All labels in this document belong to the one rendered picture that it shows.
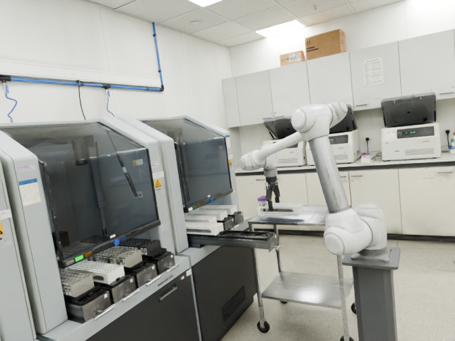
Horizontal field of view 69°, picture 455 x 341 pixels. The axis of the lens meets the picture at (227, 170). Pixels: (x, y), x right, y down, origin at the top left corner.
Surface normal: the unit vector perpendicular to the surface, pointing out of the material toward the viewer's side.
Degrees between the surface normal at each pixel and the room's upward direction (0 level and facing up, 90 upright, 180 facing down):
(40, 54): 90
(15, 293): 90
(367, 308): 90
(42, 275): 90
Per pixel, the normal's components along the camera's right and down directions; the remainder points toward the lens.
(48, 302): 0.86, -0.05
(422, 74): -0.49, 0.16
